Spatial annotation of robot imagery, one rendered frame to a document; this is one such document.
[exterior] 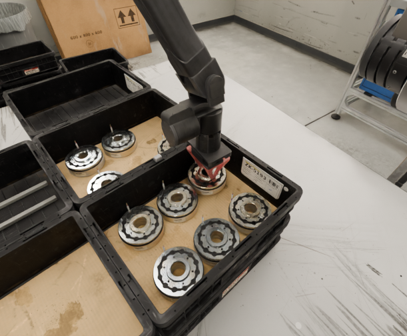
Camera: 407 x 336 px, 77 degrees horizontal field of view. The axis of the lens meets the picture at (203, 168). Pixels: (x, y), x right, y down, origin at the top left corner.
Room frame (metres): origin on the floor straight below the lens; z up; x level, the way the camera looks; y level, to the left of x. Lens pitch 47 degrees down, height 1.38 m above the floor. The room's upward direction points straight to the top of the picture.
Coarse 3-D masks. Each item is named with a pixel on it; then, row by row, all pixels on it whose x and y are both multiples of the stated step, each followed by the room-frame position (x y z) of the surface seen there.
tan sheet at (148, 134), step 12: (156, 120) 0.74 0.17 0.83; (144, 132) 0.67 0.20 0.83; (156, 132) 0.67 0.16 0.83; (144, 144) 0.61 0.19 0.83; (156, 144) 0.61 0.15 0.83; (108, 156) 0.56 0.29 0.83; (132, 156) 0.56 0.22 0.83; (144, 156) 0.56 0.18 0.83; (60, 168) 0.51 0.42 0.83; (108, 168) 0.51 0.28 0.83; (120, 168) 0.51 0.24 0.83; (132, 168) 0.51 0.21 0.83; (72, 180) 0.46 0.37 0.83; (84, 180) 0.46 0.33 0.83; (84, 192) 0.42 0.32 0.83
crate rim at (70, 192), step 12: (132, 96) 0.73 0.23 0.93; (108, 108) 0.67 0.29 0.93; (84, 120) 0.61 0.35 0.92; (48, 132) 0.55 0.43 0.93; (36, 144) 0.50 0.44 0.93; (48, 156) 0.46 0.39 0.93; (60, 180) 0.38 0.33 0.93; (120, 180) 0.38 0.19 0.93; (72, 192) 0.34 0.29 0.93; (96, 192) 0.34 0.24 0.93
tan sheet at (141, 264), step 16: (224, 192) 0.42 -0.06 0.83; (240, 192) 0.42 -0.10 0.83; (208, 208) 0.37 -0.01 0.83; (224, 208) 0.37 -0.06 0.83; (272, 208) 0.37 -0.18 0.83; (176, 224) 0.32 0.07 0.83; (192, 224) 0.32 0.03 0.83; (112, 240) 0.28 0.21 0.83; (176, 240) 0.28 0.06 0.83; (192, 240) 0.28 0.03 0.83; (240, 240) 0.28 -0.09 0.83; (128, 256) 0.24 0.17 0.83; (144, 256) 0.24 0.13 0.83; (144, 272) 0.21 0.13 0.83; (176, 272) 0.21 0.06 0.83; (144, 288) 0.17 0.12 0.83; (160, 304) 0.14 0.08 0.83
